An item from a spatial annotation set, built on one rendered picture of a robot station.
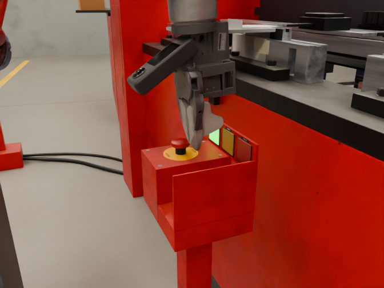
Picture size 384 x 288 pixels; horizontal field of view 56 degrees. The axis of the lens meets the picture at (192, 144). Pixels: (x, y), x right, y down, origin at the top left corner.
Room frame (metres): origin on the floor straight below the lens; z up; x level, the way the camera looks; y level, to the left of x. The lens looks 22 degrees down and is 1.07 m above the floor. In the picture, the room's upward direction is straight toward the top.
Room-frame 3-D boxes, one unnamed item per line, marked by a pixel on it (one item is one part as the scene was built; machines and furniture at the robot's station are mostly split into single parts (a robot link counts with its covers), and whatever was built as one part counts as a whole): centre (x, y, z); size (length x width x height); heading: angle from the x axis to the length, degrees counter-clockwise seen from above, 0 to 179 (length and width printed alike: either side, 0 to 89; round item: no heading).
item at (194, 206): (0.64, 0.00, 0.75); 0.20 x 0.16 x 0.18; 23
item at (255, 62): (1.08, -0.18, 0.89); 0.30 x 0.05 x 0.03; 23
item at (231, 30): (1.08, -0.08, 1.00); 0.26 x 0.18 x 0.01; 113
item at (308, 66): (1.09, -0.24, 0.92); 0.39 x 0.06 x 0.10; 23
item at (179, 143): (0.68, 0.02, 0.79); 0.04 x 0.04 x 0.04
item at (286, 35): (1.12, -0.22, 0.98); 0.20 x 0.03 x 0.03; 23
